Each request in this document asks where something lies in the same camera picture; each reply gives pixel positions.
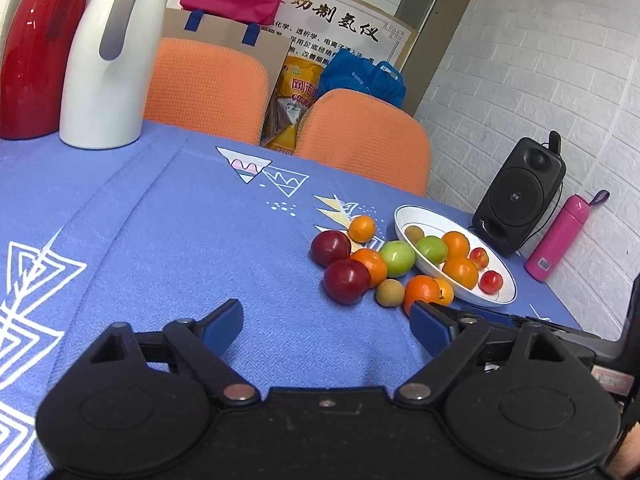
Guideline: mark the white plate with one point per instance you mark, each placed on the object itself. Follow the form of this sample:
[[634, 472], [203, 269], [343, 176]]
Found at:
[[430, 220]]

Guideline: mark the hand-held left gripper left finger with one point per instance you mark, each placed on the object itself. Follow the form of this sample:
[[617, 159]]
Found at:
[[225, 325]]

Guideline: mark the pink bottle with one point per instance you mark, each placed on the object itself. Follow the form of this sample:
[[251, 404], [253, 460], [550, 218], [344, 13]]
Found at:
[[557, 240]]

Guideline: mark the dimpled mandarin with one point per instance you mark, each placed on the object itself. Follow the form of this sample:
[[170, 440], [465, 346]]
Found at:
[[420, 291], [372, 265]]

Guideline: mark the large orange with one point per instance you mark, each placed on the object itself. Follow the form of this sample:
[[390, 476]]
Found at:
[[456, 244], [460, 272]]

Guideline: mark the yellow snack bag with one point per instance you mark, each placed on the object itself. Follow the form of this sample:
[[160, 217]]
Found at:
[[295, 90]]

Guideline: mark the black speaker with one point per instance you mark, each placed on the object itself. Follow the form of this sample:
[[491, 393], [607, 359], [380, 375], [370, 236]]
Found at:
[[520, 195]]

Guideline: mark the small tan longan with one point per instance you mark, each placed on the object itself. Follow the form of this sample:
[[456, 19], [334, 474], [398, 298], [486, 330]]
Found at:
[[413, 234], [390, 292]]

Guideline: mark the small tangerine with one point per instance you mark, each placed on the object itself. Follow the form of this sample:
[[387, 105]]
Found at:
[[361, 228]]

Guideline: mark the orange fabric chair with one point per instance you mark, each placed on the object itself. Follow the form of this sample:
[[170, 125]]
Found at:
[[200, 90], [365, 135]]

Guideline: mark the person's right forearm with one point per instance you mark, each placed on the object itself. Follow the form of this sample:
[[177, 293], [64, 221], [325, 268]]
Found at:
[[627, 460]]

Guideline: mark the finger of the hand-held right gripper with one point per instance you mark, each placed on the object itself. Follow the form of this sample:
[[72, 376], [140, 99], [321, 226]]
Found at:
[[570, 335]]

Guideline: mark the green apple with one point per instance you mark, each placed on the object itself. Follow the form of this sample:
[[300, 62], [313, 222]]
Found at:
[[432, 249], [398, 258]]

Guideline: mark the small red nectarine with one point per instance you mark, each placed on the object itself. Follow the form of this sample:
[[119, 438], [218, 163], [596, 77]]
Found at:
[[490, 281], [479, 257]]

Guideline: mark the small smooth orange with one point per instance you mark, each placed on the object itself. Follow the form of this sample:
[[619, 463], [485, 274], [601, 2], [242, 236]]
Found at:
[[446, 292]]

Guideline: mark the blue printed tablecloth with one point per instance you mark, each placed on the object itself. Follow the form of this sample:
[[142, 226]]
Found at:
[[200, 235]]

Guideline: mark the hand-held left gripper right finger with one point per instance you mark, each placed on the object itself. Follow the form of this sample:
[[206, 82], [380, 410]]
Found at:
[[430, 327]]

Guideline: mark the dark red plum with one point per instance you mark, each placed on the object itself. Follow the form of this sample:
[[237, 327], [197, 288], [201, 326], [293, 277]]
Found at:
[[346, 281], [330, 248]]

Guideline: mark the white thermos jug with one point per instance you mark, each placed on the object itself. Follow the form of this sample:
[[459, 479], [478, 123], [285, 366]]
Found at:
[[110, 100]]

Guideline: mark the white wall poster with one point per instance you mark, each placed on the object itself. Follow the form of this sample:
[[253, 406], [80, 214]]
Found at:
[[350, 25]]

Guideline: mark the red thermos jug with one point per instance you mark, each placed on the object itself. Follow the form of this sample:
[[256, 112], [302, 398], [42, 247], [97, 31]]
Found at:
[[35, 60]]

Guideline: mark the blue plastic bag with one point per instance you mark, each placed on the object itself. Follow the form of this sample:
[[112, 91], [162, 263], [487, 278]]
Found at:
[[350, 77]]

